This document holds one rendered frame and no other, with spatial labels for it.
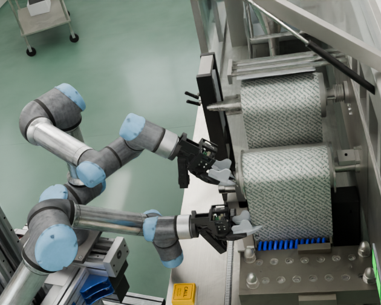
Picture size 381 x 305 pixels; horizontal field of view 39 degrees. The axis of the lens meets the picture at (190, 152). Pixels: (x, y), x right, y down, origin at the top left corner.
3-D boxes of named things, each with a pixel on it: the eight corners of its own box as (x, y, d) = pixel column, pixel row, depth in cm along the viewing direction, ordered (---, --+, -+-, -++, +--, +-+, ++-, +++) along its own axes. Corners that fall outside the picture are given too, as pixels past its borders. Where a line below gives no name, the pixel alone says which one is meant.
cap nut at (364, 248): (357, 248, 154) (357, 237, 152) (370, 247, 154) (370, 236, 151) (358, 258, 152) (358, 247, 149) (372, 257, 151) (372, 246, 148)
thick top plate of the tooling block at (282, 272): (242, 264, 166) (240, 251, 162) (377, 257, 158) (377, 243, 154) (241, 307, 153) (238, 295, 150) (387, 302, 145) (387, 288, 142)
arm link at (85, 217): (16, 215, 162) (153, 231, 189) (22, 236, 154) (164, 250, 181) (28, 183, 159) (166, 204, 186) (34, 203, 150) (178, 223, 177)
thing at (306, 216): (255, 242, 165) (247, 198, 154) (332, 238, 160) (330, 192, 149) (255, 243, 165) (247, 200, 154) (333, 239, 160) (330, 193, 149)
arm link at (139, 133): (124, 117, 152) (132, 106, 145) (158, 134, 155) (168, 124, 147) (114, 140, 149) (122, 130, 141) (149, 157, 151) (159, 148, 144)
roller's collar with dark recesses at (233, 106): (227, 108, 176) (224, 92, 172) (245, 106, 175) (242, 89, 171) (226, 119, 171) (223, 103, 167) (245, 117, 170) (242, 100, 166)
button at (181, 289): (175, 287, 173) (173, 283, 171) (196, 287, 171) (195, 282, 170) (172, 306, 167) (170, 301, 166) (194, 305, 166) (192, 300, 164)
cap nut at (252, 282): (246, 279, 153) (244, 268, 151) (259, 278, 153) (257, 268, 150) (246, 289, 151) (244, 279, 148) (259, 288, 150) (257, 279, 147)
